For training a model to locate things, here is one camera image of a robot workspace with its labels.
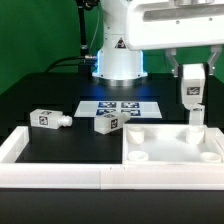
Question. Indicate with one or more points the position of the black camera pole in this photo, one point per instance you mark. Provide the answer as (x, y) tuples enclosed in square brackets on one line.
[(83, 5)]

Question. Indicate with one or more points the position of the white square tabletop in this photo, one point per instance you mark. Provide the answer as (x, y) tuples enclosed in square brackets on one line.
[(147, 143)]

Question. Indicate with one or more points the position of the white U-shaped fence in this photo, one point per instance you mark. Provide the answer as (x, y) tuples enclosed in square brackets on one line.
[(209, 176)]

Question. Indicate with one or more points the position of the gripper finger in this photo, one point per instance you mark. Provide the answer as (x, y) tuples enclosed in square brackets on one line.
[(171, 55), (216, 51)]

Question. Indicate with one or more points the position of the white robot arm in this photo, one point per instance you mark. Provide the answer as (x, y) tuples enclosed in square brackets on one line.
[(117, 65)]

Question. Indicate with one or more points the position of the white sheet with tags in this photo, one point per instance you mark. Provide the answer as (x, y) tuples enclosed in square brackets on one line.
[(135, 108)]

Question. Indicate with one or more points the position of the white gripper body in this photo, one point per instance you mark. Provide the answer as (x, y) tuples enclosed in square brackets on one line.
[(164, 24)]

